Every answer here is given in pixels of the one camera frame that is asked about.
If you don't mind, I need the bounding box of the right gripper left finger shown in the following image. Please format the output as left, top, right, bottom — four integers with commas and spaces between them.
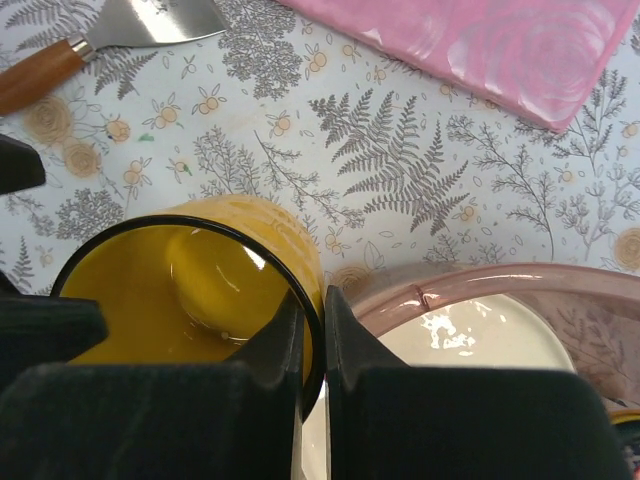
1, 294, 304, 479

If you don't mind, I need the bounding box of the pink transparent plastic bin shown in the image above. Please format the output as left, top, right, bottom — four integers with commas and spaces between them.
346, 262, 639, 417

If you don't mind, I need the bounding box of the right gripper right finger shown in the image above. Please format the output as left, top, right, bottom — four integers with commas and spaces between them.
325, 287, 631, 479

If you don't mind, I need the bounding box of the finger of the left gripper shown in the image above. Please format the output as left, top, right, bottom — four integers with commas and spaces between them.
0, 135, 46, 195
1, 295, 109, 389

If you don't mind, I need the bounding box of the metal spatula wooden handle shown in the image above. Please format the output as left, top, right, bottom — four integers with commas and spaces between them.
1, 0, 228, 115

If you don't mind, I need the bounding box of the pink satin cloth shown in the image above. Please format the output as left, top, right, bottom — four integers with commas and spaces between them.
287, 0, 639, 132

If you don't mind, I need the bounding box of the yellow orange cup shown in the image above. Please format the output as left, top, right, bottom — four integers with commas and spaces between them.
52, 194, 324, 414

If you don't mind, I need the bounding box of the yellow bottom plate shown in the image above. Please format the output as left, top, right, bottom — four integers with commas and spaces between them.
375, 295, 576, 372

